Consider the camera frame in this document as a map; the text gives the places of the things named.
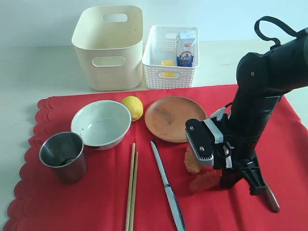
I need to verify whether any fried chicken nugget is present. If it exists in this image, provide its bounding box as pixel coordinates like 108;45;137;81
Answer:
184;146;201;174

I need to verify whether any silver table knife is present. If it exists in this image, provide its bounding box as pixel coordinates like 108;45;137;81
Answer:
151;141;186;231

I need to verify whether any white ceramic bowl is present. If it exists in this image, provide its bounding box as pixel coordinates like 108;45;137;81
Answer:
70;100;132;150

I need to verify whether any red sausage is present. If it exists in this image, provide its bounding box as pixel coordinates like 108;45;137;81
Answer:
189;169;222;194

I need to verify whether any wooden chopstick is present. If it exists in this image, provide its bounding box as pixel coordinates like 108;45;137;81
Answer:
125;143;136;231
128;151;138;231

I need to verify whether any dark wooden spoon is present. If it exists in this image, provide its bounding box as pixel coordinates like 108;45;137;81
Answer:
264;181;280;213

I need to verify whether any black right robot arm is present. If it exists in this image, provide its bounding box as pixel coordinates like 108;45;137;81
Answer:
211;16;308;195

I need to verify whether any yellow cheese wedge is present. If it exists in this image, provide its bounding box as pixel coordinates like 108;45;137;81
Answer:
161;60;176;78

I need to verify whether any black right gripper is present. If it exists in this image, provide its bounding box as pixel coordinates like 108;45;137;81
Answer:
213;92;281;195

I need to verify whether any yellow lemon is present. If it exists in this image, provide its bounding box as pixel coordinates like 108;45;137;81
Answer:
121;96;143;122

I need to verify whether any brown wooden plate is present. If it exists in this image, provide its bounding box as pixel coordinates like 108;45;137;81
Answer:
144;96;207;143

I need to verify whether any white lattice plastic basket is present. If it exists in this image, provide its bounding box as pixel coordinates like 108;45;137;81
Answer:
142;25;199;89

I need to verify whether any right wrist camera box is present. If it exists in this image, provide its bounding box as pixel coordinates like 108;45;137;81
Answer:
185;107;234;169

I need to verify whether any left wooden chopstick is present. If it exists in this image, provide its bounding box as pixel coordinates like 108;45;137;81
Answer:
125;143;136;231

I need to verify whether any red scalloped tablecloth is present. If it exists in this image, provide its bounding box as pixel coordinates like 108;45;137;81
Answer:
4;92;308;231

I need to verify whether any right wooden chopstick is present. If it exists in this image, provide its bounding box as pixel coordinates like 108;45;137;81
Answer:
128;151;138;231

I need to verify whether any small milk carton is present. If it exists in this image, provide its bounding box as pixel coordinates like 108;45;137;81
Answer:
176;30;196;67

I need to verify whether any cream plastic bin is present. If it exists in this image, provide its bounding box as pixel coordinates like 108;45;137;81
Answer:
72;5;143;91

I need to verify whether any stainless steel cup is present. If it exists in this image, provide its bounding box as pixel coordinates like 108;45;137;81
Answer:
39;131;87;184

